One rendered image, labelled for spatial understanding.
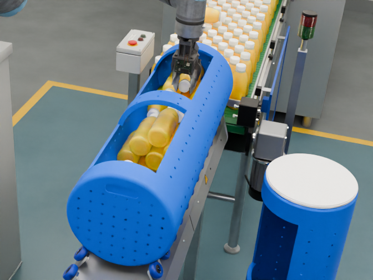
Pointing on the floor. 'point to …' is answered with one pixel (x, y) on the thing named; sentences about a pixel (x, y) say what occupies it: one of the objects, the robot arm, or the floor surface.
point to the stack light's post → (294, 94)
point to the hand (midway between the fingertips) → (184, 88)
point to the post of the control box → (133, 86)
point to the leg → (190, 266)
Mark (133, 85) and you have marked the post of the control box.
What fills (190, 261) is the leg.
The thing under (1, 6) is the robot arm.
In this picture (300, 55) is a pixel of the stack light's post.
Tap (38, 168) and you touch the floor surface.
